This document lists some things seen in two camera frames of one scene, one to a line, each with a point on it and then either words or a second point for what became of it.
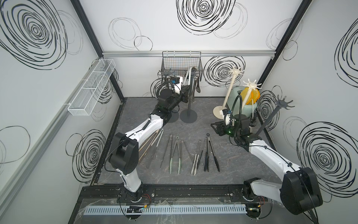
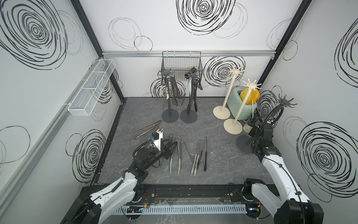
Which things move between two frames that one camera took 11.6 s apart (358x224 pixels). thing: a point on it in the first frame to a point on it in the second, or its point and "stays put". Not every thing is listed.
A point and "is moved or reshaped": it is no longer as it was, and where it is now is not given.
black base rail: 169,193 stays put
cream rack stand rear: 217,110 stays put
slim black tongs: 170,137 is moved or reshaped
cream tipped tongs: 194,167 stays put
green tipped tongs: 179,163 stays put
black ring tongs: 207,158 to 194,82
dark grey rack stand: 174,116 stays put
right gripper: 220,126 to 252,130
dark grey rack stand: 189,116 stays put
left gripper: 182,95 to 166,152
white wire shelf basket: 86,100 stays put
